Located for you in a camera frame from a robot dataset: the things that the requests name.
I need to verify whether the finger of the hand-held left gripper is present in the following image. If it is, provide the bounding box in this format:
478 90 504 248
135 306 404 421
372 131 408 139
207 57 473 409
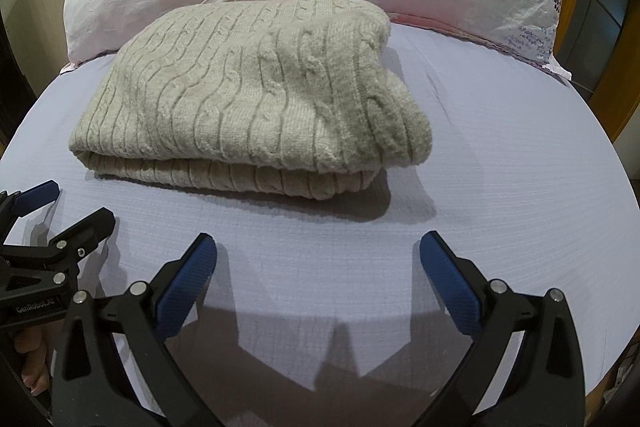
0 207 117 294
0 179 62 242

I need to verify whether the beige cable-knit sweater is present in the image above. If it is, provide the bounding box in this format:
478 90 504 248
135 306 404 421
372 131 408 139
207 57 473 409
68 0 434 200

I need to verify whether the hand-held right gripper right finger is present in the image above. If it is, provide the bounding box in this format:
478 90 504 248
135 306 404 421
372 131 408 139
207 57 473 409
418 230 587 427

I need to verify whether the person's left hand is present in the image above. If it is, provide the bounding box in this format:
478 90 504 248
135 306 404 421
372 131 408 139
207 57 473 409
14 323 55 396

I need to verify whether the wooden bed headboard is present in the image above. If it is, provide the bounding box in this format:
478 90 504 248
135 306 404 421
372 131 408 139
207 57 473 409
550 0 640 180

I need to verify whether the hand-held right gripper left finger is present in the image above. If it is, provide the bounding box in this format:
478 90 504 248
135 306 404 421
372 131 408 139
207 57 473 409
51 232 226 427

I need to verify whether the lavender bed sheet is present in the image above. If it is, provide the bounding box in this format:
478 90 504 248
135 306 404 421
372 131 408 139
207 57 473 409
0 14 640 427

